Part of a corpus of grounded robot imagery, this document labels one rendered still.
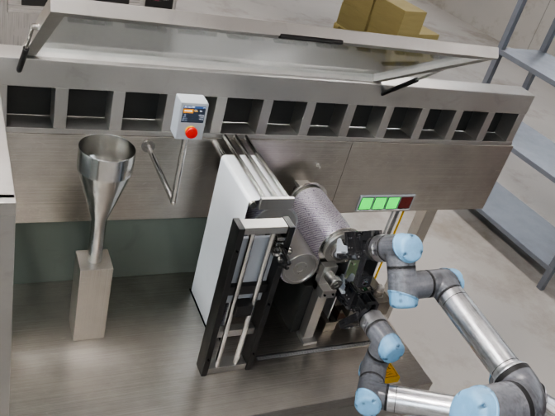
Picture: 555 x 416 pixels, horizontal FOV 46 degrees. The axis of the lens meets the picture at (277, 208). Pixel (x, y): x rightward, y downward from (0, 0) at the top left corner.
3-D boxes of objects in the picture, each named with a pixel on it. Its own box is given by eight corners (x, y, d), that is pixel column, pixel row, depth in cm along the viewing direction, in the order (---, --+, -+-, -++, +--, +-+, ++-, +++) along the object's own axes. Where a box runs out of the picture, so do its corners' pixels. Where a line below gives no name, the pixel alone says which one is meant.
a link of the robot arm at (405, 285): (435, 305, 170) (433, 263, 171) (400, 309, 165) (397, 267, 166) (416, 304, 177) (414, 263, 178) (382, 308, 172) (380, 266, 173)
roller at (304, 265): (278, 286, 200) (288, 255, 194) (249, 235, 219) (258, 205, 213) (312, 282, 206) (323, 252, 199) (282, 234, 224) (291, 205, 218)
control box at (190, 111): (176, 143, 156) (182, 105, 151) (169, 129, 161) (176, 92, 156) (204, 144, 159) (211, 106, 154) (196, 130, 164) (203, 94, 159)
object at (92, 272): (64, 348, 188) (81, 182, 158) (59, 314, 198) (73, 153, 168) (114, 342, 194) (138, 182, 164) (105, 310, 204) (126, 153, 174)
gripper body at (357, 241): (364, 231, 193) (388, 229, 182) (366, 260, 192) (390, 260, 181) (342, 232, 189) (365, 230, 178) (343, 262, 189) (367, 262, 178)
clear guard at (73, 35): (62, 9, 123) (62, 7, 123) (33, 51, 167) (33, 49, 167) (484, 54, 169) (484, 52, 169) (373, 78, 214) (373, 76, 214)
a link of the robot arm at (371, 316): (382, 335, 199) (360, 338, 196) (375, 324, 203) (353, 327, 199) (391, 317, 195) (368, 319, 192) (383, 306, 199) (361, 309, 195)
